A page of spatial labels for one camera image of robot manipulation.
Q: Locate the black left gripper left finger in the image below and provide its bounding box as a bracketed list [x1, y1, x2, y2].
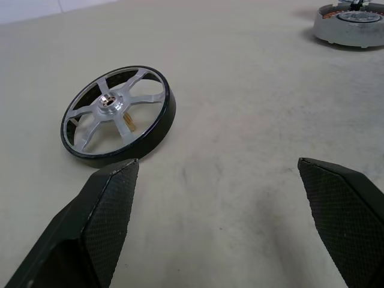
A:
[0, 158, 140, 288]

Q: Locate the silver disc with black ring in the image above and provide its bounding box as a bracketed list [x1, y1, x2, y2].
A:
[61, 64, 178, 167]

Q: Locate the grey copper-wound motor stator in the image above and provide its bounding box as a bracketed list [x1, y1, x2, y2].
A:
[311, 3, 384, 50]

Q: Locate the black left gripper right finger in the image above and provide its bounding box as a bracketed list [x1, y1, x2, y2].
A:
[297, 157, 384, 288]

